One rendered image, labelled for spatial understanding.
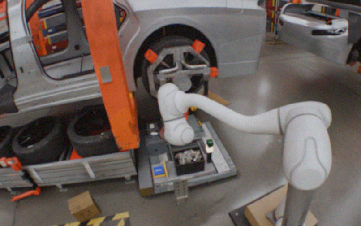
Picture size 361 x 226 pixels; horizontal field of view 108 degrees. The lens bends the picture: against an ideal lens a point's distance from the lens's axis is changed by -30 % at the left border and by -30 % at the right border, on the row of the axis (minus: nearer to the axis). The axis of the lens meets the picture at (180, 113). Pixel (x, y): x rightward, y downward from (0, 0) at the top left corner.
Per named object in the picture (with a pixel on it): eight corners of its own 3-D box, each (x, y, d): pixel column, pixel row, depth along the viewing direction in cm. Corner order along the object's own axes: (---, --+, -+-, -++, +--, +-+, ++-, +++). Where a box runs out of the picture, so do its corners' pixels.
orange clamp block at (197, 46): (196, 51, 162) (202, 43, 159) (199, 54, 155) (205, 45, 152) (190, 48, 159) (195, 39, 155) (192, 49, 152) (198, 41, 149)
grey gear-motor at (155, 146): (162, 138, 216) (158, 113, 196) (169, 165, 181) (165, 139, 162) (147, 141, 213) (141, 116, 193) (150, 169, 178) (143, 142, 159)
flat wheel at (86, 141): (123, 114, 228) (119, 97, 215) (141, 145, 179) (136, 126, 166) (73, 132, 203) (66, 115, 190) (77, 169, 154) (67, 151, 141)
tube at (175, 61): (177, 64, 157) (176, 52, 151) (182, 71, 141) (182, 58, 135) (156, 67, 154) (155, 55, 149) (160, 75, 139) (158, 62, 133)
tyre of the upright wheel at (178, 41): (187, 102, 217) (214, 50, 190) (193, 113, 197) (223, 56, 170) (131, 85, 190) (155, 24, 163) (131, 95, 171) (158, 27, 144)
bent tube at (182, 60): (199, 61, 160) (199, 49, 154) (207, 68, 144) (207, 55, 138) (180, 64, 157) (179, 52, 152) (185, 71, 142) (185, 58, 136)
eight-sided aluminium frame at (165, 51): (206, 97, 188) (206, 43, 158) (208, 100, 183) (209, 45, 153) (152, 106, 180) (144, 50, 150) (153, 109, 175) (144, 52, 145)
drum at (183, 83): (186, 81, 174) (185, 67, 166) (192, 91, 157) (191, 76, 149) (171, 83, 172) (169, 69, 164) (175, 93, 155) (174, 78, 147)
